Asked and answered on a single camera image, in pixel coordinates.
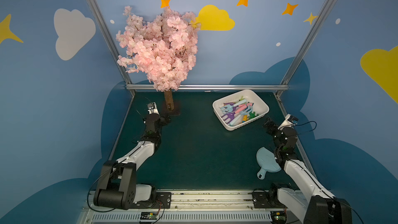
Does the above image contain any light blue hand fork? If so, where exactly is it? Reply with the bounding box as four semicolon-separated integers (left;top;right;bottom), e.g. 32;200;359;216
220;106;238;114

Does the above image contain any left diagonal aluminium frame bar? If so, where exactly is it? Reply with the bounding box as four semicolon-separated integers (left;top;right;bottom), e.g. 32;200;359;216
86;0;135;97

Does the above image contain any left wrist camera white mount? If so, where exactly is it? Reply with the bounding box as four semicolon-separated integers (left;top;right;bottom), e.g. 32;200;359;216
147;102;159;115

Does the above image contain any pink cherry blossom tree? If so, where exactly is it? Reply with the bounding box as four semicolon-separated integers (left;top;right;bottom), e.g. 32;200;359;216
116;6;201;112

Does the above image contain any white plastic storage box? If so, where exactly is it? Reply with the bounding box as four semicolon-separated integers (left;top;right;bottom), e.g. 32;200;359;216
212;89;269;131

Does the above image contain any dark square tree base plate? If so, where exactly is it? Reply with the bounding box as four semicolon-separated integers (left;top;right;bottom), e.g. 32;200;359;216
161;101;181;116

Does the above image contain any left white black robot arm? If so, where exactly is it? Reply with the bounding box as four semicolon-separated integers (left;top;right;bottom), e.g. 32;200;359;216
93;113;171;210

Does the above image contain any purple rake pink handle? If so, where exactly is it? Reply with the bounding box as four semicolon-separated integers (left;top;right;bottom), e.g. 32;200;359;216
221;104;252;125

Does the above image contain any right green circuit board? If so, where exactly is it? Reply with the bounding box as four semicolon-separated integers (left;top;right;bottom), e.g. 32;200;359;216
271;212;287;224

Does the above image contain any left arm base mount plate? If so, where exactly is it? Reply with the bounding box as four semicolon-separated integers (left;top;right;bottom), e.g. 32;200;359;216
130;192;172;209

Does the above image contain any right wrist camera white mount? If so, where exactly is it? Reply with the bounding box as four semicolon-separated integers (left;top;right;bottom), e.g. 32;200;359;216
278;114;299;130

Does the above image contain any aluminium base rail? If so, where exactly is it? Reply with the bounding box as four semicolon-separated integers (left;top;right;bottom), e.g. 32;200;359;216
77;189;300;224

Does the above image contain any right diagonal aluminium frame bar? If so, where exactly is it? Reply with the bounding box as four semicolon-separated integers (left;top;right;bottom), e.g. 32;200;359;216
276;0;338;98

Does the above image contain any horizontal aluminium frame bar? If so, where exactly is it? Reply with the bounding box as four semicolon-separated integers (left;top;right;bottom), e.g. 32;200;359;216
126;84;289;91

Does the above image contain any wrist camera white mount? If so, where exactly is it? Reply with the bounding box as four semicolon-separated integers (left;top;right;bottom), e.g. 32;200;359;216
147;102;159;115
278;114;299;130

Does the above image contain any light blue leaf-shaped plate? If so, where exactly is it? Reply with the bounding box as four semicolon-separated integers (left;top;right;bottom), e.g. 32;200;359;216
256;147;281;180

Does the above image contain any green circuit board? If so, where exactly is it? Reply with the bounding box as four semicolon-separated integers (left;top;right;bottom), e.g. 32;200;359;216
271;212;287;224
140;212;158;222

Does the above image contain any diagonal aluminium frame bar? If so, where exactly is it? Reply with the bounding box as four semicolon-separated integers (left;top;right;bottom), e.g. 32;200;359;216
86;0;135;97
276;0;338;98

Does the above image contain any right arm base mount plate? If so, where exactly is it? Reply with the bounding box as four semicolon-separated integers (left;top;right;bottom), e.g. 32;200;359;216
252;189;286;209

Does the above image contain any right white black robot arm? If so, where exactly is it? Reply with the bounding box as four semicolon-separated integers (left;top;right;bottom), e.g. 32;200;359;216
263;114;353;224

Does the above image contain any left green circuit board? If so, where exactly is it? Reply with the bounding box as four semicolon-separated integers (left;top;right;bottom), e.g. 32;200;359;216
140;212;158;222

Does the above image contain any purple fork pink handle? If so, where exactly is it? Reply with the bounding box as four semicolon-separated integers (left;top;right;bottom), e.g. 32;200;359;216
221;99;247;110

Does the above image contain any green rake wooden handle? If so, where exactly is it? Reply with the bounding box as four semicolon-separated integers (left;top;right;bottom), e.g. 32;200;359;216
243;112;259;122

